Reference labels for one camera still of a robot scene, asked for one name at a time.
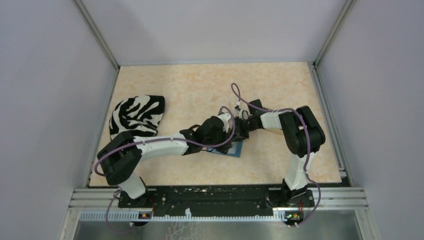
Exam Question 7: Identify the blue card holder wallet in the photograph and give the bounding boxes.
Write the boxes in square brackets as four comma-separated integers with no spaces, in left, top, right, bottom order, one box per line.
[206,141,243,158]

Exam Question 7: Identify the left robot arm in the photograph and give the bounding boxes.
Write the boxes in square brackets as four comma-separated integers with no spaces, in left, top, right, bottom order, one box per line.
[94,113,236,207]

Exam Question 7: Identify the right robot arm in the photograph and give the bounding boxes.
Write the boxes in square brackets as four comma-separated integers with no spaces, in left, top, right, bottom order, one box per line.
[231,99,326,207]

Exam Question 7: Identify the zebra striped cloth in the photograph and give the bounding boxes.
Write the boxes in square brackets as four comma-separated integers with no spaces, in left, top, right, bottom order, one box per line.
[109,95,166,140]

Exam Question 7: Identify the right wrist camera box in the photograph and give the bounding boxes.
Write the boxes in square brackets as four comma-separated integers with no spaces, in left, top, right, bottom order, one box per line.
[234,105,250,120]

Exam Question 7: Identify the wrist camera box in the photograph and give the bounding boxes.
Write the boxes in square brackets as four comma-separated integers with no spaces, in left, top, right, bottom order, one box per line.
[217,112,233,133]
[234,105,250,120]

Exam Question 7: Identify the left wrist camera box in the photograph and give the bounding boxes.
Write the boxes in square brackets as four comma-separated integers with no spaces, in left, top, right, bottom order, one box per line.
[217,112,233,133]

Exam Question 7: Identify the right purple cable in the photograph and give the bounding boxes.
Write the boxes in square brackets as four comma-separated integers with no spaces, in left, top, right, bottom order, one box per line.
[230,82,322,229]

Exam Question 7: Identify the purple cable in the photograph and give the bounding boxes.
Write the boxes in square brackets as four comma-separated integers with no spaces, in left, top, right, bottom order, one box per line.
[93,105,237,233]
[230,82,322,229]

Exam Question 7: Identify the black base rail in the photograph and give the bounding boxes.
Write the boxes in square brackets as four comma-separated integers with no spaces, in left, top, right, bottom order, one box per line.
[118,184,316,225]

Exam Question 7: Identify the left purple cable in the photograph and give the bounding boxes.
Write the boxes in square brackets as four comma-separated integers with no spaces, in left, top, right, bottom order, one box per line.
[93,105,237,233]

